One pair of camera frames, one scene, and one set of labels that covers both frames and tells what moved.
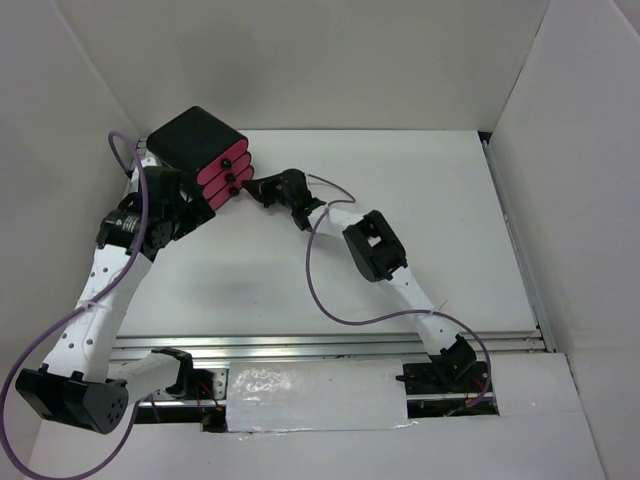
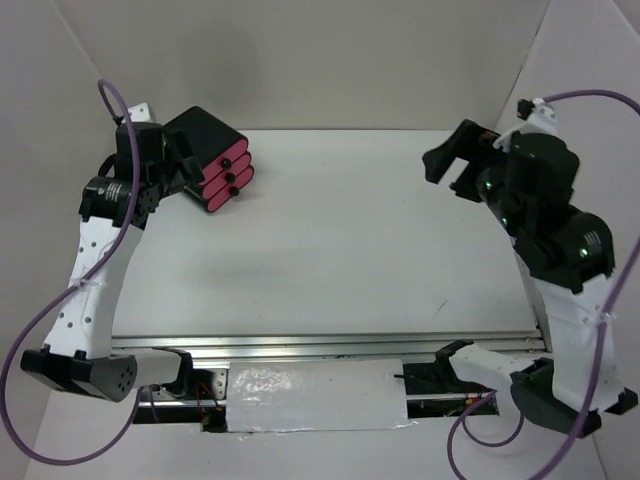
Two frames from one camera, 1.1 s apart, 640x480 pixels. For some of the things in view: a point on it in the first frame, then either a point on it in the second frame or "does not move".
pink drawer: (231, 173) does not move
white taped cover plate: (319, 395) does not move
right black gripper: (263, 188) -> (469, 138)
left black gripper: (196, 211) -> (186, 171)
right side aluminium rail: (526, 271) does not move
